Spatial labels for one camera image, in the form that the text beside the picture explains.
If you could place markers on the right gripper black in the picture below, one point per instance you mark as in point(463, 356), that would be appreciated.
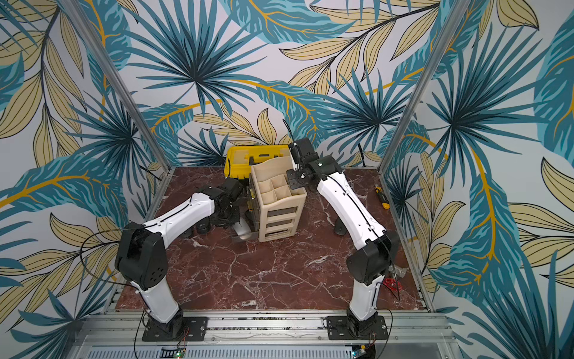
point(295, 178)

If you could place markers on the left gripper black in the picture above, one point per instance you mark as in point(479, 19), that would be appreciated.
point(236, 209)

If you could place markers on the black computer mouse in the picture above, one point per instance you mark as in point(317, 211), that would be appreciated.
point(339, 228)
point(203, 227)

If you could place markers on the beige drawer organizer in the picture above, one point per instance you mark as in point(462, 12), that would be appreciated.
point(277, 207)

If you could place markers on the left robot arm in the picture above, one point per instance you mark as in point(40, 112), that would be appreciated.
point(142, 254)

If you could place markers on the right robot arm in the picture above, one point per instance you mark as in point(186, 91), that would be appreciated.
point(376, 247)

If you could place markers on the yellow black toolbox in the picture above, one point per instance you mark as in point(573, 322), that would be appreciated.
point(240, 159)

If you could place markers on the yellow black screwdriver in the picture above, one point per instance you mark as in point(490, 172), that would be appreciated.
point(382, 198)

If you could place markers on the red small object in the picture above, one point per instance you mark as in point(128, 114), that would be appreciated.
point(392, 285)

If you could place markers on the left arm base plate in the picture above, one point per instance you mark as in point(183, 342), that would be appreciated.
point(191, 329)

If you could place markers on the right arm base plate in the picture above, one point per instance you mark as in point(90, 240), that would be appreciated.
point(347, 327)

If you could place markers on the aluminium front rail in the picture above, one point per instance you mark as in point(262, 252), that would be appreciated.
point(268, 334)

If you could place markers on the right aluminium corner post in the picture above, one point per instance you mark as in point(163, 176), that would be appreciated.
point(447, 33)

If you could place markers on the aluminium corner post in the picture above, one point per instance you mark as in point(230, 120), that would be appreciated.
point(447, 33)
point(81, 22)

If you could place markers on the left aluminium corner post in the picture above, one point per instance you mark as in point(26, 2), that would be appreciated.
point(81, 22)

